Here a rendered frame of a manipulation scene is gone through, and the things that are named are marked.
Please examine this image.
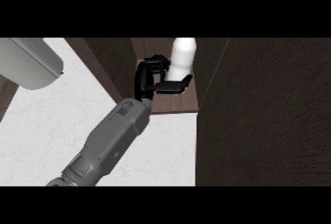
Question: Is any pale grey appliance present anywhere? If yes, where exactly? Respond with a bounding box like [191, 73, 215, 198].
[0, 38, 67, 91]

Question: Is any white water bottle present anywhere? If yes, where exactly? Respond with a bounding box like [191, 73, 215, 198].
[166, 38, 200, 83]

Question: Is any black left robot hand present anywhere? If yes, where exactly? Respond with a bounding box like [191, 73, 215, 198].
[133, 54, 194, 102]

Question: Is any dark wooden cabinet door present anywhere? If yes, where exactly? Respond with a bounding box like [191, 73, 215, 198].
[195, 38, 331, 187]

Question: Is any dark wooden cabinet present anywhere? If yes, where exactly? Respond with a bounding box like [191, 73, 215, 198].
[64, 38, 231, 115]

